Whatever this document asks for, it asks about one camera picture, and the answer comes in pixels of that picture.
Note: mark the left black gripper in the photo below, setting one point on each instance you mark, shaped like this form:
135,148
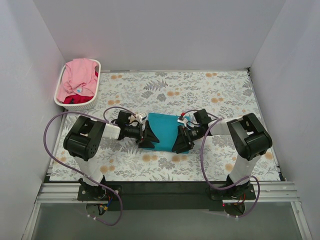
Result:
144,133

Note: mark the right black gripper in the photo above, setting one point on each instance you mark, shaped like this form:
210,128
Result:
182,136

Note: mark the teal t shirt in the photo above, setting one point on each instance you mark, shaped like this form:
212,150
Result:
165,128

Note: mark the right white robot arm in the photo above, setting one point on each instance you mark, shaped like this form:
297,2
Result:
251,141

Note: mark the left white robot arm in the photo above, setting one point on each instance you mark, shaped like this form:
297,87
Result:
83,140

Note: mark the floral table mat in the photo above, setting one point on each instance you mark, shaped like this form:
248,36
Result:
225,94

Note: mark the white laundry basket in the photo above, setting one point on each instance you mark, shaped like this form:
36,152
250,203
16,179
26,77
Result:
81,106

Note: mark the red t shirt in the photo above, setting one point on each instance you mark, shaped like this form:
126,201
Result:
75,98

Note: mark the pink t shirt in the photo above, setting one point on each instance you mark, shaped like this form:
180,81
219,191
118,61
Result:
80,67

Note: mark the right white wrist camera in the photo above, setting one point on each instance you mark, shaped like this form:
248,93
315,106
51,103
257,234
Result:
183,119

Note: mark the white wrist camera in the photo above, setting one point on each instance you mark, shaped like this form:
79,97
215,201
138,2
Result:
183,119
140,117

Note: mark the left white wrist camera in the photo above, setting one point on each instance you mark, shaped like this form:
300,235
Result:
140,117

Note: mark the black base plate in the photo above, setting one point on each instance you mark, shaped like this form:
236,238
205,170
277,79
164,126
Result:
175,195

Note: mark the aluminium rail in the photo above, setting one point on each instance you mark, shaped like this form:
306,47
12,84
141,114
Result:
270,191

